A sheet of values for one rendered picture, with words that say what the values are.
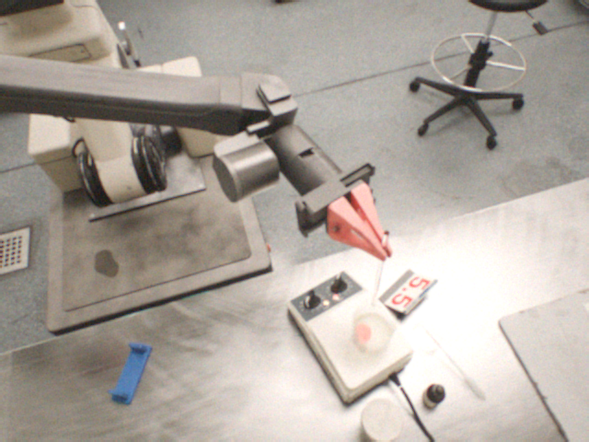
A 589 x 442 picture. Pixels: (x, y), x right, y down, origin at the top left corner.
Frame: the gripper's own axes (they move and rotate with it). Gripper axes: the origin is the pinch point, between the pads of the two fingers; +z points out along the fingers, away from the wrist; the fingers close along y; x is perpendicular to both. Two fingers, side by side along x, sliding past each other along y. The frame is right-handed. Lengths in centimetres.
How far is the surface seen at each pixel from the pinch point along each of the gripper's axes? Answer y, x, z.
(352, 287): 3.2, 29.5, -8.0
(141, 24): 28, 112, -252
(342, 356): -6.0, 26.2, 1.2
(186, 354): -27.3, 34.5, -16.6
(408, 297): 10.9, 32.7, -1.7
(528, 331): 24.3, 34.7, 14.3
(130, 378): -37, 33, -18
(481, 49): 126, 78, -77
